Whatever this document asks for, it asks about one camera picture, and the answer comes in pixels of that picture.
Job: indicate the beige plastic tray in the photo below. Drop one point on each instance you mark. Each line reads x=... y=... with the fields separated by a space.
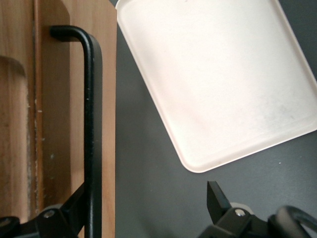
x=223 y=74

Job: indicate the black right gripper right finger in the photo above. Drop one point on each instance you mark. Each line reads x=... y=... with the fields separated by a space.
x=227 y=223

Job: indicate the wooden drawer with keyhole dot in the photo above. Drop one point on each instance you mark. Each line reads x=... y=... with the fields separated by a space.
x=109 y=99

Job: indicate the wooden drawer cabinet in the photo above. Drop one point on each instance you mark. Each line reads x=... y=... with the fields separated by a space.
x=15 y=37

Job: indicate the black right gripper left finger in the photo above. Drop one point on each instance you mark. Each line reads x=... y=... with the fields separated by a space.
x=64 y=220

